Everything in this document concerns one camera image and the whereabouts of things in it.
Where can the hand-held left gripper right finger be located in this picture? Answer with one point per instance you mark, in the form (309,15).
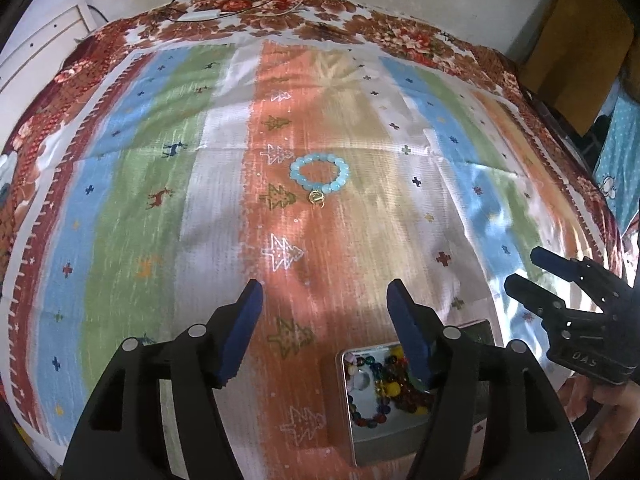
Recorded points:
(407,332)

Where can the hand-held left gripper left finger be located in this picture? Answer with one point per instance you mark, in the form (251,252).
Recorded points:
(240,337)

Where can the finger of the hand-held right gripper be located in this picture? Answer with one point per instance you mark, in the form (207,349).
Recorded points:
(552,262)
(527,294)

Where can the silver tin box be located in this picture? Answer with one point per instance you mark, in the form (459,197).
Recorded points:
(385,442)

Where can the person's right hand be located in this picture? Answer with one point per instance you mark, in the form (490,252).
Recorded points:
(610,420)

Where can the striped pastel cloth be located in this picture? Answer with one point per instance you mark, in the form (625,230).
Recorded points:
(150,260)

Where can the teal dotted cloth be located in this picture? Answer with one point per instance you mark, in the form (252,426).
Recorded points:
(620,150)

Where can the floral red blanket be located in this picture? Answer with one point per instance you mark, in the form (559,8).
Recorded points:
(400,25)

